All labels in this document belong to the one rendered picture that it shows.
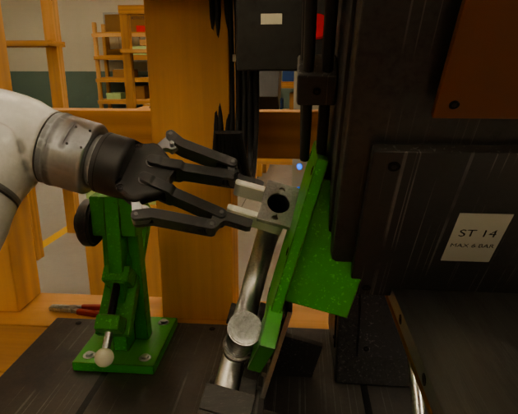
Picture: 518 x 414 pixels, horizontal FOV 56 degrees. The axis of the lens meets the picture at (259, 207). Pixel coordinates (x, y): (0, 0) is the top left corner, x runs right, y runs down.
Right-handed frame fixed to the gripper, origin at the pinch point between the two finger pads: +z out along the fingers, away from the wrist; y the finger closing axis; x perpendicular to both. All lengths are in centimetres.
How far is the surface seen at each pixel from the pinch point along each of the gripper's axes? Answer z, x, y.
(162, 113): -20.6, 16.6, 21.2
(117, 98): -350, 768, 562
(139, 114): -27.2, 24.9, 25.4
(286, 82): -15, 491, 476
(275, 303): 4.5, -3.0, -12.0
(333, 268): 9.2, -5.7, -7.6
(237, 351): 2.2, 3.7, -16.5
